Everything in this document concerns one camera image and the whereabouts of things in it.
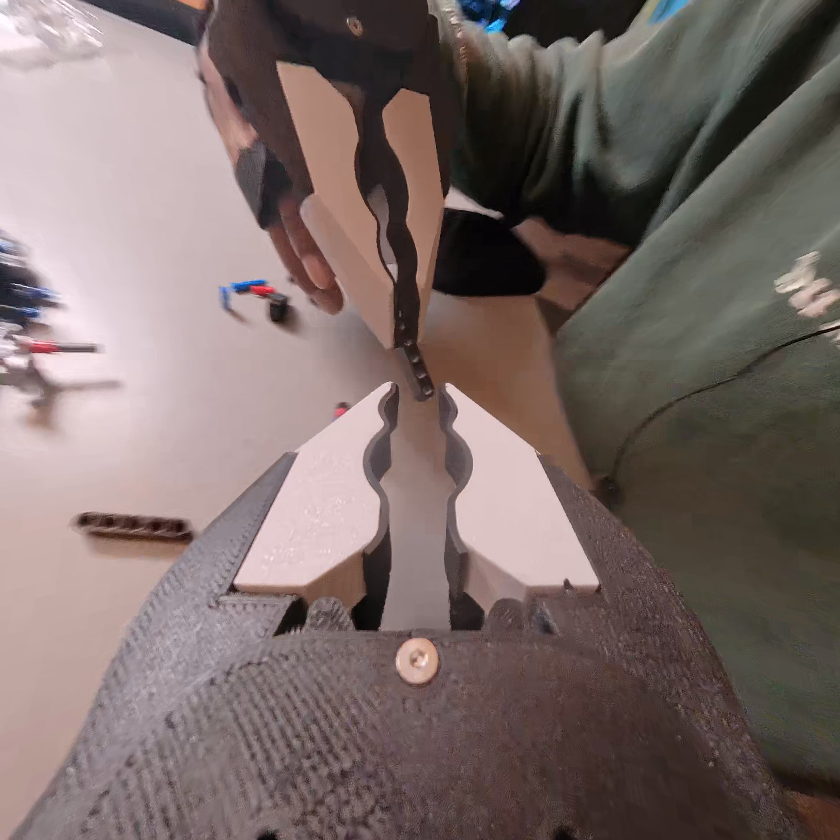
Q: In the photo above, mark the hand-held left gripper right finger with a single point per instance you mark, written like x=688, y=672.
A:
x=518, y=525

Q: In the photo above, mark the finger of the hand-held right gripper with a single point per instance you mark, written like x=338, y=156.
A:
x=328, y=164
x=423, y=164

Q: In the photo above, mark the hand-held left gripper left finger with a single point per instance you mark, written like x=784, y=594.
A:
x=315, y=518

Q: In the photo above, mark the blue lego pin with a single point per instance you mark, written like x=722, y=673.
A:
x=246, y=287
x=226, y=296

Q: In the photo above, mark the black double lego beam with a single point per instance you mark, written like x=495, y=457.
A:
x=413, y=367

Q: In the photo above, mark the black curved lego piece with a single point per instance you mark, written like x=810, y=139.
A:
x=279, y=307

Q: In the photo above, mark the lego car chassis assembly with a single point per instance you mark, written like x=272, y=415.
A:
x=26, y=308

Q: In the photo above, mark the orange edged table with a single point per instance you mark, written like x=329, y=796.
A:
x=144, y=13

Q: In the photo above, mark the green sweatshirt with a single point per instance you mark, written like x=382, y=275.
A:
x=722, y=459

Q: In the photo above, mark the clear plastic bag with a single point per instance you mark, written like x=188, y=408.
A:
x=39, y=33

